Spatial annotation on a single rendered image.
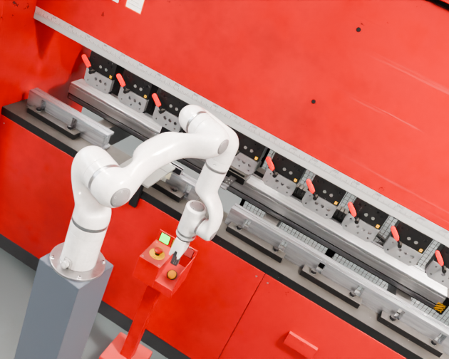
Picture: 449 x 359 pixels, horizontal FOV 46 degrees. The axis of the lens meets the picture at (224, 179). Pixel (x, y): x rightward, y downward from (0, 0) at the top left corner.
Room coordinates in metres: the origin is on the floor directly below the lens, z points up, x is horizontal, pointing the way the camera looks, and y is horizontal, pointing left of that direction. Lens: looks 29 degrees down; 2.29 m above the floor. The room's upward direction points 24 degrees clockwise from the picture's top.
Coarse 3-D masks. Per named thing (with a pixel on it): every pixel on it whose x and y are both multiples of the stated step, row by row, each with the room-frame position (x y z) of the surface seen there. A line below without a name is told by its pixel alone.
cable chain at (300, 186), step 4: (300, 184) 2.54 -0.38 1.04; (296, 188) 2.50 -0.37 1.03; (300, 188) 2.50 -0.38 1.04; (304, 188) 2.51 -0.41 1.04; (296, 192) 2.50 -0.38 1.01; (300, 192) 2.49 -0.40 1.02; (304, 192) 2.49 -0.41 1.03; (340, 208) 2.47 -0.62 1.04; (344, 208) 2.49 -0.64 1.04; (336, 212) 2.45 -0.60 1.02; (340, 212) 2.45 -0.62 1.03; (344, 212) 2.45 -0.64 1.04; (340, 216) 2.44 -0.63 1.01; (344, 216) 2.44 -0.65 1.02
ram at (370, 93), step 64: (64, 0) 2.37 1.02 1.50; (192, 0) 2.25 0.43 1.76; (256, 0) 2.20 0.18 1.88; (320, 0) 2.15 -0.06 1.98; (384, 0) 2.10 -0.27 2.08; (128, 64) 2.29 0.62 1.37; (192, 64) 2.23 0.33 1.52; (256, 64) 2.17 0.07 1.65; (320, 64) 2.12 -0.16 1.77; (384, 64) 2.08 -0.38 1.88; (448, 64) 2.04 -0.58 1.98; (320, 128) 2.10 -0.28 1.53; (384, 128) 2.05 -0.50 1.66; (448, 128) 2.01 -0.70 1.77; (384, 192) 2.02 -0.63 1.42; (448, 192) 1.98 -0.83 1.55
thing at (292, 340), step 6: (288, 336) 1.90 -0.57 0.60; (294, 336) 1.90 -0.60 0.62; (288, 342) 1.90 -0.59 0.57; (294, 342) 1.89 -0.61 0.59; (300, 342) 1.89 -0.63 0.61; (306, 342) 1.90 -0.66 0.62; (294, 348) 1.89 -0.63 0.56; (300, 348) 1.89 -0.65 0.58; (306, 348) 1.88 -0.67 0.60; (312, 348) 1.88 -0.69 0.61; (306, 354) 1.88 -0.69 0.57; (312, 354) 1.87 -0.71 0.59
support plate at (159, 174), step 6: (126, 162) 2.09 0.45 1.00; (162, 168) 2.17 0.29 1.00; (168, 168) 2.19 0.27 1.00; (174, 168) 2.22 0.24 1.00; (156, 174) 2.10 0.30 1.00; (162, 174) 2.12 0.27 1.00; (150, 180) 2.03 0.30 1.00; (156, 180) 2.05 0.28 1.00; (144, 186) 1.98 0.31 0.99; (150, 186) 2.00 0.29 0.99
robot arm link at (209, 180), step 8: (208, 168) 1.73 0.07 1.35; (200, 176) 1.74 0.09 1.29; (208, 176) 1.72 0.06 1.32; (216, 176) 1.72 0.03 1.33; (224, 176) 1.76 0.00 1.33; (200, 184) 1.73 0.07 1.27; (208, 184) 1.72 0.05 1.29; (216, 184) 1.73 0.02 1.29; (200, 192) 1.72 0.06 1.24; (208, 192) 1.72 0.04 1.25; (216, 192) 1.75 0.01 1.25; (208, 200) 1.71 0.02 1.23; (216, 200) 1.74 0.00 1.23; (208, 208) 1.70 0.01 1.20; (216, 208) 1.72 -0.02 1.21; (216, 216) 1.70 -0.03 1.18; (200, 224) 1.71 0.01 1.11; (208, 224) 1.69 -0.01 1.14; (216, 224) 1.70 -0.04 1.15; (200, 232) 1.70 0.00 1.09; (208, 232) 1.69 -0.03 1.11; (216, 232) 1.72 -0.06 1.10; (208, 240) 1.70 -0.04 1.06
